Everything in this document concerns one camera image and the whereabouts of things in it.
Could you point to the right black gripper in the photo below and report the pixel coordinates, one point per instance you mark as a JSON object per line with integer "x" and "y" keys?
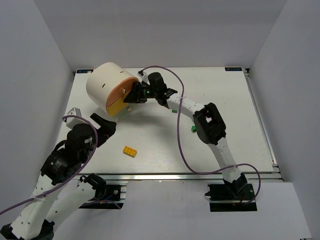
{"x": 137, "y": 92}

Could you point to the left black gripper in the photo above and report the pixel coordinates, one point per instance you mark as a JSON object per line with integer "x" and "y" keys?
{"x": 105, "y": 127}

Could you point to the yellow drawer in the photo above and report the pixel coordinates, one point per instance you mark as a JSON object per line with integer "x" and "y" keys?
{"x": 116, "y": 107}

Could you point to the orange top drawer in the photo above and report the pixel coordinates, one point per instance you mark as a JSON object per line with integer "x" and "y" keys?
{"x": 120, "y": 90}

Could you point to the cream round drawer cabinet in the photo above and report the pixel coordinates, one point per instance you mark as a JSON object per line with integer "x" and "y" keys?
{"x": 103, "y": 79}

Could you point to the yellow lego brick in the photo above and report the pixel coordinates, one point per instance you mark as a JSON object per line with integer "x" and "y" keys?
{"x": 129, "y": 151}

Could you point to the green curved lego brick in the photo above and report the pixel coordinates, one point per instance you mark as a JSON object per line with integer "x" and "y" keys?
{"x": 193, "y": 129}

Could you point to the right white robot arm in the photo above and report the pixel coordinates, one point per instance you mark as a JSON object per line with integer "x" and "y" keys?
{"x": 209, "y": 124}

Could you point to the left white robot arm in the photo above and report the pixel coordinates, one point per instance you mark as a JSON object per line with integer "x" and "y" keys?
{"x": 42, "y": 215}

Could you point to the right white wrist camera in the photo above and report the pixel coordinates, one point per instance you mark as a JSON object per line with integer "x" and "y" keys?
{"x": 143, "y": 76}

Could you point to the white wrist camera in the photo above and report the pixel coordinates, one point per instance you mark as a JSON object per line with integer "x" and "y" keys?
{"x": 70, "y": 119}
{"x": 143, "y": 76}

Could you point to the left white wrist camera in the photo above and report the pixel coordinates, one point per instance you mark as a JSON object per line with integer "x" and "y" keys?
{"x": 70, "y": 119}

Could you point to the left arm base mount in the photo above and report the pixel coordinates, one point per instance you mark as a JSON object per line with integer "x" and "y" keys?
{"x": 108, "y": 195}

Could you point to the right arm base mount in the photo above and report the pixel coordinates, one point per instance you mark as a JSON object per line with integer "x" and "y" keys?
{"x": 222, "y": 199}

